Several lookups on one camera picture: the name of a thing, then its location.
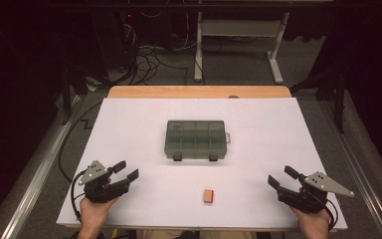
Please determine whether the wooden table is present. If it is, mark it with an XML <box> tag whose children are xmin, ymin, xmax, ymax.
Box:
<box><xmin>63</xmin><ymin>85</ymin><xmax>339</xmax><ymax>233</ymax></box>

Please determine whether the white metal desk frame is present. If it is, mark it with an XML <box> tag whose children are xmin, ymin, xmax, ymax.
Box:
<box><xmin>193</xmin><ymin>11</ymin><xmax>291</xmax><ymax>86</ymax></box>

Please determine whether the long black floor cable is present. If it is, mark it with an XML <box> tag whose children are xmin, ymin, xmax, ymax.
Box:
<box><xmin>58</xmin><ymin>101</ymin><xmax>103</xmax><ymax>183</ymax></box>

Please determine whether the dark equipment with red light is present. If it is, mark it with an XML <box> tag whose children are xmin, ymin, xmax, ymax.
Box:
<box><xmin>91</xmin><ymin>9</ymin><xmax>139</xmax><ymax>73</ymax></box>

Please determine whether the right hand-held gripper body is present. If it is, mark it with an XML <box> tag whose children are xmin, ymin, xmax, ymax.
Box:
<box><xmin>277</xmin><ymin>170</ymin><xmax>355</xmax><ymax>213</ymax></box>

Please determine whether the grey plastic compartment box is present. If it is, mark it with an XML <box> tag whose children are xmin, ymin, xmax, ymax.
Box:
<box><xmin>163</xmin><ymin>119</ymin><xmax>232</xmax><ymax>162</ymax></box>

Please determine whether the black metal stand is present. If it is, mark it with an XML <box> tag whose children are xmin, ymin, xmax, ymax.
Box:
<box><xmin>61</xmin><ymin>64</ymin><xmax>113</xmax><ymax>125</ymax></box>
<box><xmin>289</xmin><ymin>64</ymin><xmax>347</xmax><ymax>133</ymax></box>

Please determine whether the white board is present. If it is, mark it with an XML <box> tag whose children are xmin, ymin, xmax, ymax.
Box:
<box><xmin>56</xmin><ymin>97</ymin><xmax>348</xmax><ymax>231</ymax></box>

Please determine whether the small orange eraser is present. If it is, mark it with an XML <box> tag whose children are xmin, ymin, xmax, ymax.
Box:
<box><xmin>203</xmin><ymin>188</ymin><xmax>215</xmax><ymax>204</ymax></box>

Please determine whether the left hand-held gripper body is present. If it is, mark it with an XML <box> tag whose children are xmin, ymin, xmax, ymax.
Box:
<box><xmin>78</xmin><ymin>160</ymin><xmax>130</xmax><ymax>204</ymax></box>

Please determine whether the tangle of floor cables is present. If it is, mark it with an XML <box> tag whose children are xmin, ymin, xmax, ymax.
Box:
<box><xmin>122</xmin><ymin>9</ymin><xmax>200</xmax><ymax>86</ymax></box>

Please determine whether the person's right hand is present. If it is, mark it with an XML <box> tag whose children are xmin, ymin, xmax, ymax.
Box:
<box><xmin>289</xmin><ymin>205</ymin><xmax>332</xmax><ymax>239</ymax></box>

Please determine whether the person's left hand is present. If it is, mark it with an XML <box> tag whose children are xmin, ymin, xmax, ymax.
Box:
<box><xmin>79</xmin><ymin>197</ymin><xmax>120</xmax><ymax>230</ymax></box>

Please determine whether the right hand-held gripper black cable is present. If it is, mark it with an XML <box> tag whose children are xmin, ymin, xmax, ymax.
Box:
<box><xmin>311</xmin><ymin>192</ymin><xmax>339</xmax><ymax>232</ymax></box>

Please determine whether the aluminium rail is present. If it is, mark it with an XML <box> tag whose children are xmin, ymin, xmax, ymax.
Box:
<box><xmin>317</xmin><ymin>99</ymin><xmax>382</xmax><ymax>239</ymax></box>
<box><xmin>0</xmin><ymin>96</ymin><xmax>84</xmax><ymax>239</ymax></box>

